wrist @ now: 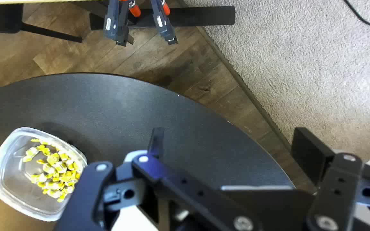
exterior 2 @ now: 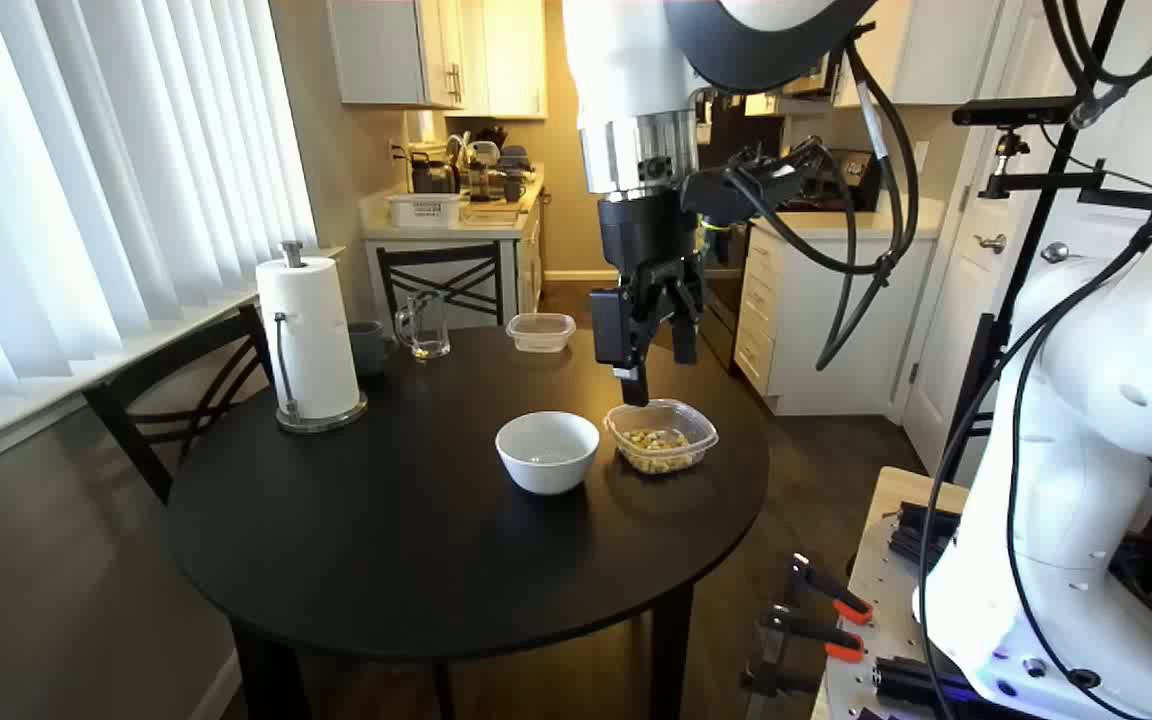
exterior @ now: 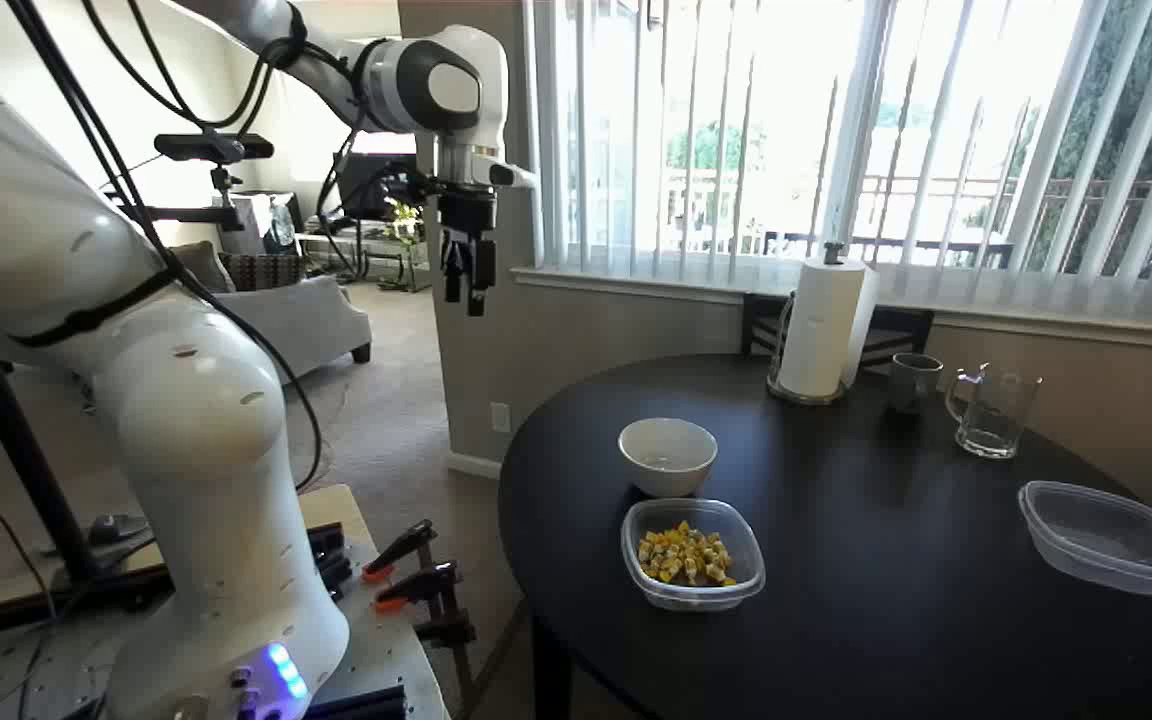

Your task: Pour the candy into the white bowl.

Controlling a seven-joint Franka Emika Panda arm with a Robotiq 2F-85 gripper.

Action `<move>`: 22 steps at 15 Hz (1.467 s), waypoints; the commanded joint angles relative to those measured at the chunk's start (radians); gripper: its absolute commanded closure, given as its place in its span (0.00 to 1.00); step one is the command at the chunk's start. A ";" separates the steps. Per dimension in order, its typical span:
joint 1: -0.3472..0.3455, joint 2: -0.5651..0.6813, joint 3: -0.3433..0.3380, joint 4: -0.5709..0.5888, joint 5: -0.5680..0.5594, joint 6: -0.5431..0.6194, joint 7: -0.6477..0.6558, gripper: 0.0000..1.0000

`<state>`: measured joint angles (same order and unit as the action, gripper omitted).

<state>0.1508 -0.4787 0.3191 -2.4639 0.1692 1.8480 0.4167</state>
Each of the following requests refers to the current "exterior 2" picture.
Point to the black chair with cross back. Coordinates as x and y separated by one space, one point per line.
441 263
180 372

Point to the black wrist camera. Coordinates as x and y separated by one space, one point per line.
750 184

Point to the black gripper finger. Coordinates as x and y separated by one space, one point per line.
618 333
686 315

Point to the white door with knob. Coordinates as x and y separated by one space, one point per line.
971 306

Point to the white vertical blinds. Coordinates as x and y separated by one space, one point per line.
96 144

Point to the white base cabinet with drawers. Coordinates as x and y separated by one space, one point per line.
828 333

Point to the light robot workbench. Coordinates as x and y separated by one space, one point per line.
869 533

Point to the white window sill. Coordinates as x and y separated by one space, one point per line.
57 386

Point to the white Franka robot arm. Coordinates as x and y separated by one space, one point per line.
1108 403

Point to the white paper towel roll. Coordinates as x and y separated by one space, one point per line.
311 333

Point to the white wall cabinet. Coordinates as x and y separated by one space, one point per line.
391 52
929 44

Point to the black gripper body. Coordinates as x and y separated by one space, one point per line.
651 240

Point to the white ceramic bowl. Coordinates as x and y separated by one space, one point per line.
545 449

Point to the black box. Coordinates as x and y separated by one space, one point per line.
922 533

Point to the clear drinking glass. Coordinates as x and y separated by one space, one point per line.
426 330

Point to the small empty clear plastic container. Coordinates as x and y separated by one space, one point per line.
540 333

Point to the light kitchen counter with cabinet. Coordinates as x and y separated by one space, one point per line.
509 221

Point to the clear plastic candy container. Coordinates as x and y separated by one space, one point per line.
660 443

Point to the black kitchen stove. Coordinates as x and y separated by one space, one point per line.
722 300

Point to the round black dining table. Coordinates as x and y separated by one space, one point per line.
403 533

